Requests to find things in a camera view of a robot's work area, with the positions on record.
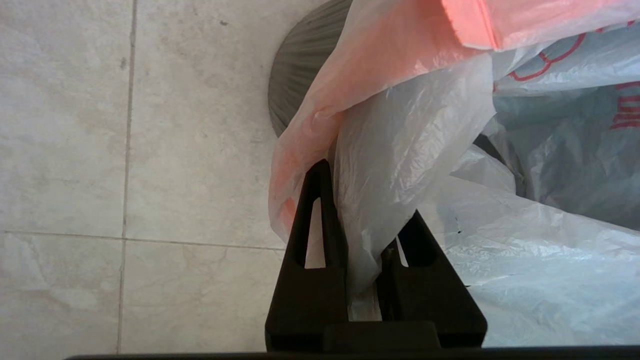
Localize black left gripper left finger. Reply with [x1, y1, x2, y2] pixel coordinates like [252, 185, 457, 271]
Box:
[264, 158, 350, 352]

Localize white plastic bag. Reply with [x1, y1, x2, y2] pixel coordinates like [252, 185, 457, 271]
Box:
[267, 0, 640, 347]

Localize black round trash bin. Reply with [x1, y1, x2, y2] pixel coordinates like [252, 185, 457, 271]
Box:
[267, 0, 355, 139]

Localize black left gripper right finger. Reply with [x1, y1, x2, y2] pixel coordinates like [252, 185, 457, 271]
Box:
[322, 210, 488, 352]

